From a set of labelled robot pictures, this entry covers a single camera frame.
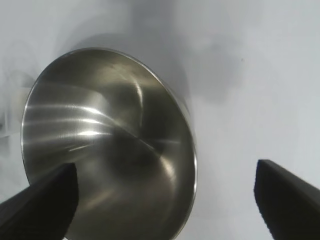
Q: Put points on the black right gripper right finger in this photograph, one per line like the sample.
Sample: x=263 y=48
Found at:
x=292 y=207

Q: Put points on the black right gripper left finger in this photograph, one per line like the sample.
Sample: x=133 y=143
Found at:
x=37 y=212

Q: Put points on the stainless steel mixing bowl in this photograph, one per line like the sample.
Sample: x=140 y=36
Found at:
x=112 y=112

